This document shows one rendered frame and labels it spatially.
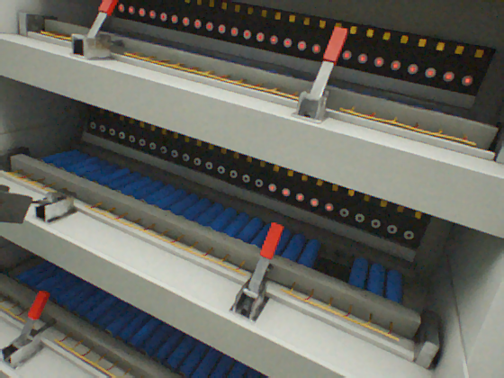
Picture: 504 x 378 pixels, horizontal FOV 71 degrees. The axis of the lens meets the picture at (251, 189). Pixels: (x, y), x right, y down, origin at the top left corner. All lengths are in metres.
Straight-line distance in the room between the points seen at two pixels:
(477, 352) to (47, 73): 0.50
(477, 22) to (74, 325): 0.65
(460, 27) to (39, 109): 0.60
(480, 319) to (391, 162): 0.14
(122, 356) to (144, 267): 0.16
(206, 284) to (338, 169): 0.18
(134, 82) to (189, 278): 0.21
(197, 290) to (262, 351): 0.09
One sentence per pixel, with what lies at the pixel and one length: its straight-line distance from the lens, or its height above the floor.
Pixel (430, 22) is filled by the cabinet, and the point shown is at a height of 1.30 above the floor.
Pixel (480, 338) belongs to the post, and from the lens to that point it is 0.33.
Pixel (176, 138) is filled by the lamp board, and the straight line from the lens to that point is 0.54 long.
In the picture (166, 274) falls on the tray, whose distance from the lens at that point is 0.39.
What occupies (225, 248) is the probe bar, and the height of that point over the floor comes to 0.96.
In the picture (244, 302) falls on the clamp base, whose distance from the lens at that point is 0.37.
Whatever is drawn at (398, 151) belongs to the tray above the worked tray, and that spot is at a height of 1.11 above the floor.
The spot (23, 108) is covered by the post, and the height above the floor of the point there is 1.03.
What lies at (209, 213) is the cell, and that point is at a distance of 0.47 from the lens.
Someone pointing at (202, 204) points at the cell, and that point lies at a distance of 0.49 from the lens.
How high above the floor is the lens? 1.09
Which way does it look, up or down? 8 degrees down
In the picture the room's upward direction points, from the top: 17 degrees clockwise
